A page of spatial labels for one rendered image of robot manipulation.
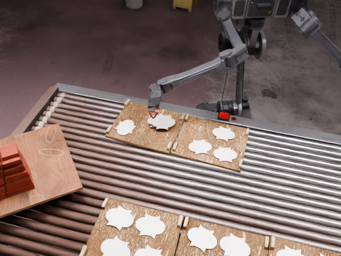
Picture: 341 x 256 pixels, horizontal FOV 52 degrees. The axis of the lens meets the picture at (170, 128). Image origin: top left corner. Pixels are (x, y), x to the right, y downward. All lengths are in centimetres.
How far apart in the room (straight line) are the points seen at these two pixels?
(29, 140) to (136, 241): 83
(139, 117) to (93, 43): 269
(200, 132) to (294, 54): 296
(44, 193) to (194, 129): 95
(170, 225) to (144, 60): 296
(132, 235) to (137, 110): 89
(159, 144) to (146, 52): 262
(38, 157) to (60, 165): 14
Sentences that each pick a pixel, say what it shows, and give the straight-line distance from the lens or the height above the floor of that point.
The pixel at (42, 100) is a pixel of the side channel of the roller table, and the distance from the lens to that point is 248.
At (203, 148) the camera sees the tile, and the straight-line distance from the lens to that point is 209.
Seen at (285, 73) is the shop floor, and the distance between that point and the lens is 453.
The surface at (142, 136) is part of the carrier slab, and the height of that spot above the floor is 94.
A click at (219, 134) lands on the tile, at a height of 94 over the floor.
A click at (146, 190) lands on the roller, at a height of 91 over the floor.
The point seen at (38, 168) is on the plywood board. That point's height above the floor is 104.
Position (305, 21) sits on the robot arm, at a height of 159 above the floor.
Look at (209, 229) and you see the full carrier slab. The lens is 179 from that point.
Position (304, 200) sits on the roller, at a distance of 204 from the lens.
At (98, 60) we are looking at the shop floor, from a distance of 450.
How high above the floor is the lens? 249
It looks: 45 degrees down
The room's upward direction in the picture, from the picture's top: 3 degrees clockwise
